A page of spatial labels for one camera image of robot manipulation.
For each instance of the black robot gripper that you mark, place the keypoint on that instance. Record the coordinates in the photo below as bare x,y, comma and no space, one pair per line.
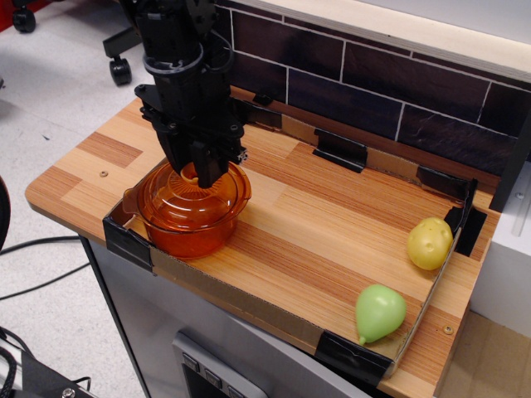
189,107

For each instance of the orange transparent pot lid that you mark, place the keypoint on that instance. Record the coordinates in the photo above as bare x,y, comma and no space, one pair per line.
174,201

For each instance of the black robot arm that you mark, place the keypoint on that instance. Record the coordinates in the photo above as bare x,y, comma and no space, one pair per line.
178,22

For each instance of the orange transparent pot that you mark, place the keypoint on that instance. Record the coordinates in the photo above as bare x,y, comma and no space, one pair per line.
180,244

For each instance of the black office chair base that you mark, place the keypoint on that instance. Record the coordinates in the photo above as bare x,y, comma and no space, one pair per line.
24,21

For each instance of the grey toy oven front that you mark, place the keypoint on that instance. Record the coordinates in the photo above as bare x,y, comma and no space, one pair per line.
205,375

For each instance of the green plastic pear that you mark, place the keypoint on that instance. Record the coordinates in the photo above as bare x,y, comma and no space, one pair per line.
380,311

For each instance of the yellow plastic potato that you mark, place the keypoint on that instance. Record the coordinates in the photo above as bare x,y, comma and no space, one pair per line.
429,243

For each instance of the cardboard fence with black tape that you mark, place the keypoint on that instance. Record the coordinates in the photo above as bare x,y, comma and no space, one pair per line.
314,235

